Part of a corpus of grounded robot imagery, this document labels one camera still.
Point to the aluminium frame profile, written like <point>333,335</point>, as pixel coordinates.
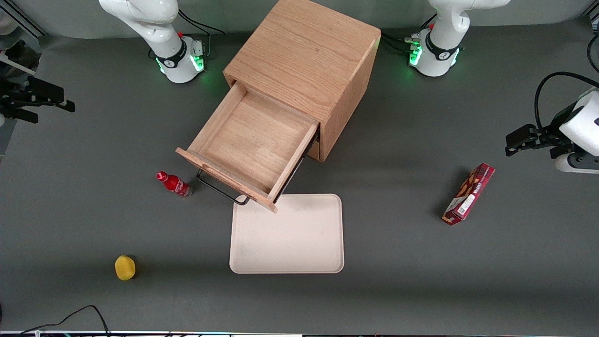
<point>592,9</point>
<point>23,18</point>

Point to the right gripper grey-edged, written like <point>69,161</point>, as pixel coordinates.
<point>14,99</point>

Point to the yellow lemon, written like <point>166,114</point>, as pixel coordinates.
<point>125,267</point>

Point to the white bar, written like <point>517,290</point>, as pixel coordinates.
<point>18,63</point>

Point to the left gripper grey-edged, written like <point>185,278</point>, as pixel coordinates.
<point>555,134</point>

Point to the red snack box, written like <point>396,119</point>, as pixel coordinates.
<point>468,194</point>

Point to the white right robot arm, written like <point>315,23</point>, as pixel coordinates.
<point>154,23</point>

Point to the oak wooden drawer cabinet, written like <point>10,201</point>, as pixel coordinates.
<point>304,51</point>

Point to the cream rectangular plastic tray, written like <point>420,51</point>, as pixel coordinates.
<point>290,238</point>

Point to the small red cola bottle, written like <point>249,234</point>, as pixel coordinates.
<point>175,185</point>

